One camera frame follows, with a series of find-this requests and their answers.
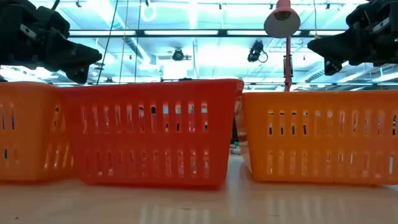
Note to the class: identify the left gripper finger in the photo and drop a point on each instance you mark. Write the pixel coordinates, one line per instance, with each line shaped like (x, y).
(79, 75)
(77, 56)

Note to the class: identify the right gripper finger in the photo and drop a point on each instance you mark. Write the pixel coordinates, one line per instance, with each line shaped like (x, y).
(332, 48)
(332, 67)

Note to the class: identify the orange plastic basket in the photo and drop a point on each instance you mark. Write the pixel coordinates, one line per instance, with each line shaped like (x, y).
(31, 140)
(326, 143)

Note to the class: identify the red plastic basket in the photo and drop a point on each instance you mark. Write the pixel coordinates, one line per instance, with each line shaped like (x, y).
(149, 140)

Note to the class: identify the grey crayon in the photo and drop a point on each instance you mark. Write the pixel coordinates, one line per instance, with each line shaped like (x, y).
(235, 151)

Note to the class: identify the red desk lamp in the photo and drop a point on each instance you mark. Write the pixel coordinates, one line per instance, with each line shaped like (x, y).
(281, 21)

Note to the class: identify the black ceiling spotlight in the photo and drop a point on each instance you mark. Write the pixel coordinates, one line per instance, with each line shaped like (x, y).
(255, 51)
(178, 55)

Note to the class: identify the black ceiling rail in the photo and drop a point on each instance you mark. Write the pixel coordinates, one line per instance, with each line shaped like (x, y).
(222, 32)

